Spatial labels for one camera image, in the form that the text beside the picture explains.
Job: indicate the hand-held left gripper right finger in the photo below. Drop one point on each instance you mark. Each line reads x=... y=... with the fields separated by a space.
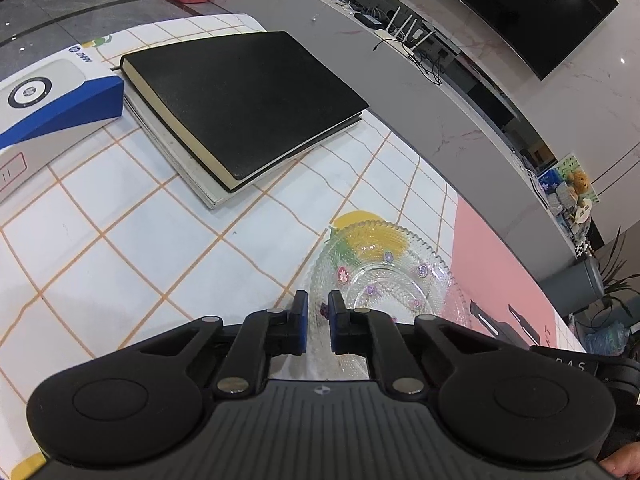
x=334 y=330

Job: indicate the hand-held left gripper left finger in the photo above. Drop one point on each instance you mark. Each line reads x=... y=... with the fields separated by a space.
x=301 y=327

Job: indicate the clear glass plate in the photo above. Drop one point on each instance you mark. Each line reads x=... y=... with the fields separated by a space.
x=390 y=270

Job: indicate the blue water bottle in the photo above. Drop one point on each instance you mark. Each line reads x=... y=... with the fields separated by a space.
x=607 y=337

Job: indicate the potted long-leaf plant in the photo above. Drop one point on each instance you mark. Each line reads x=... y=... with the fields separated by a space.
x=620 y=280

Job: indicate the grey trash bin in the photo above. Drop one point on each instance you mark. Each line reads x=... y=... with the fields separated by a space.
x=575 y=285

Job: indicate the white round fan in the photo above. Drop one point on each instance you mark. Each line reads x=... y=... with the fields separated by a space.
x=583 y=212

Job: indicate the pink placemat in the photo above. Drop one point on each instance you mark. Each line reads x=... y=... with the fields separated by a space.
x=495 y=260

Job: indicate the checked lemon tablecloth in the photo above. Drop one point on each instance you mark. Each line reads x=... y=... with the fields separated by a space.
x=125 y=260

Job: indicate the teddy bear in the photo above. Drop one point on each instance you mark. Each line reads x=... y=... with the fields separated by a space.
x=580 y=181

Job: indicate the green painting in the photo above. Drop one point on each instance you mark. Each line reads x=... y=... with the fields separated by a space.
x=555 y=180

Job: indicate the marble television console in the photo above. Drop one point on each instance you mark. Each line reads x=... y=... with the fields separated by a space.
x=425 y=125

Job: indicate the black notebook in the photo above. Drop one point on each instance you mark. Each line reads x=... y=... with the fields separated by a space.
x=240 y=95

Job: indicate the white router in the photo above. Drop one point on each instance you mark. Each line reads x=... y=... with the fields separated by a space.
x=405 y=35

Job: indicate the small black box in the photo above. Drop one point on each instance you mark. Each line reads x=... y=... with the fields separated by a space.
x=370 y=20

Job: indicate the blue and white box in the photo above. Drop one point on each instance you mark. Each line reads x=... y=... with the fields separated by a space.
x=55 y=100

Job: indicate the black television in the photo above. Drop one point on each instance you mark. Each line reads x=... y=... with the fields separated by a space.
x=525 y=5

